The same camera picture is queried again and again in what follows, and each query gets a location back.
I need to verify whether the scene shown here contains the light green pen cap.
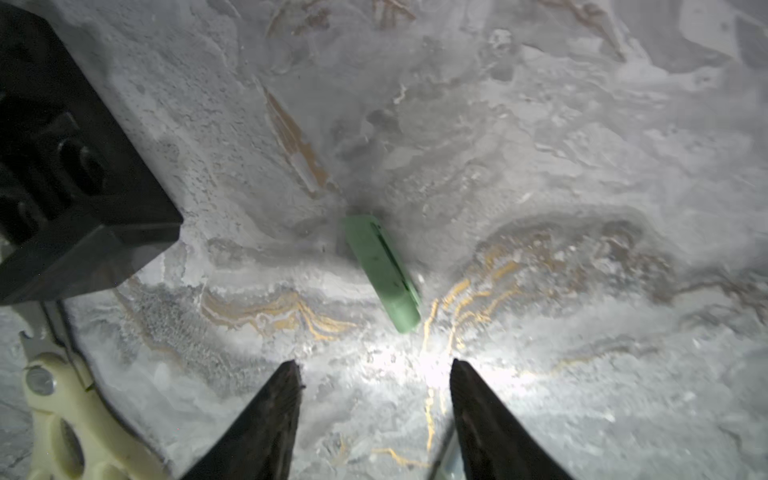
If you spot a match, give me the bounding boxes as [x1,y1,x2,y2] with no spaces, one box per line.
[342,215,421,334]

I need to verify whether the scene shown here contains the small black clamp vise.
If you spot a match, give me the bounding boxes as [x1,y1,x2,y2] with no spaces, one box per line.
[1,4,183,305]

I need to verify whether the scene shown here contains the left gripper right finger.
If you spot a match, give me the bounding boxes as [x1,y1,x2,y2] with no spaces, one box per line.
[450,359,571,479]

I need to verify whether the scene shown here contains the yellow handled scissors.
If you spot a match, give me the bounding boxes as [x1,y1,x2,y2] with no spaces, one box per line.
[13,301,170,479]

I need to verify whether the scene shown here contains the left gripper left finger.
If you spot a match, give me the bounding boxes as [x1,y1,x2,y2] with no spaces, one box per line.
[184,360,303,480]

